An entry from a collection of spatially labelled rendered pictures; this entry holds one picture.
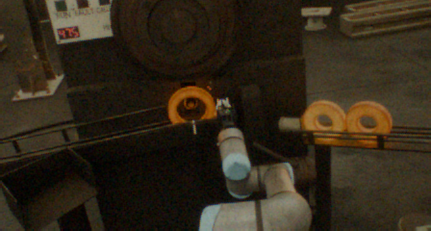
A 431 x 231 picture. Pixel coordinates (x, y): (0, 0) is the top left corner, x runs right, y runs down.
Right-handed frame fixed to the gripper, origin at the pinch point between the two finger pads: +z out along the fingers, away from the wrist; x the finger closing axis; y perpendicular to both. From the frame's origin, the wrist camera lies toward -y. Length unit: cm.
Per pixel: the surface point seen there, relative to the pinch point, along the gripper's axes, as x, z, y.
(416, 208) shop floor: -90, -17, -73
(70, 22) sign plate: 52, 20, 34
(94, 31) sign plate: 44, 18, 30
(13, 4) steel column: 157, 241, -65
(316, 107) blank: -32.3, -17.4, 7.2
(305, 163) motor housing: -28.1, -23.6, -15.8
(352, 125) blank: -43, -26, 4
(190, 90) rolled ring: 11.4, -0.4, 9.1
